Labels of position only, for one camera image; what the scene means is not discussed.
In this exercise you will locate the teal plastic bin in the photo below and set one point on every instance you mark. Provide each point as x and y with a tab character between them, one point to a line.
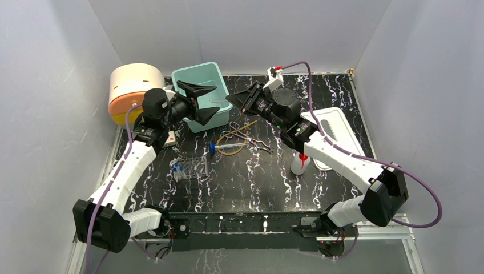
206	74

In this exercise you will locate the small white red box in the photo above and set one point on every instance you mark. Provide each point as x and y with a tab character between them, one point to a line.
171	140

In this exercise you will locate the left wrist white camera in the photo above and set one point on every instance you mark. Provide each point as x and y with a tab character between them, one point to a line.
169	93

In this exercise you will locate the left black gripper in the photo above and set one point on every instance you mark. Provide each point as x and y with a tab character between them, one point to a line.
185	104

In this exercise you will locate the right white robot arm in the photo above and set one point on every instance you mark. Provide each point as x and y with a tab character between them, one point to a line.
383	188

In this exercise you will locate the white squeeze bottle red cap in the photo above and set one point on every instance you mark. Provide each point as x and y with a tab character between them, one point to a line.
300	163

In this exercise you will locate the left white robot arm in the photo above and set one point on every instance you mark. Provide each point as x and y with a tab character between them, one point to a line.
144	143

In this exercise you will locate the white plastic bin lid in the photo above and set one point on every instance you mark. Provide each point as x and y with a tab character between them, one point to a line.
337	127

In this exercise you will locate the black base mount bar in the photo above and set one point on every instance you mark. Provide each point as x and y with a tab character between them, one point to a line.
302	230

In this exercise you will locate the tan rubber band loop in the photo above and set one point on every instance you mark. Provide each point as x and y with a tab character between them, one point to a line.
227	138

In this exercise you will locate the wrist white camera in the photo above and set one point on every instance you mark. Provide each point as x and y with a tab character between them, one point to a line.
169	93
275	78

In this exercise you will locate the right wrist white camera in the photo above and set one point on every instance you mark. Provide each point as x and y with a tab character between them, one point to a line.
275	78

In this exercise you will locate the metal tongs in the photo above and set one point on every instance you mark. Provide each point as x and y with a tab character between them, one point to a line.
237	130

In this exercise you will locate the aluminium frame rail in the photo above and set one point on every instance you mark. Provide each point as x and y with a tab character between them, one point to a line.
401	228

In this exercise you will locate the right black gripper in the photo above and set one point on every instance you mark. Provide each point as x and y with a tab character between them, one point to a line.
241	99

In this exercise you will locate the blue capped tube in rack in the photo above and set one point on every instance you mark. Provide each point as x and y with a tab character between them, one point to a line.
175	171

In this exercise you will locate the white orange yellow cylinder device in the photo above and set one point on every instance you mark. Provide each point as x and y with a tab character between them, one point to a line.
128	83

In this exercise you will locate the clear test tube rack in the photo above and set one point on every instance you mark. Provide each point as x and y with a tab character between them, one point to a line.
192	168

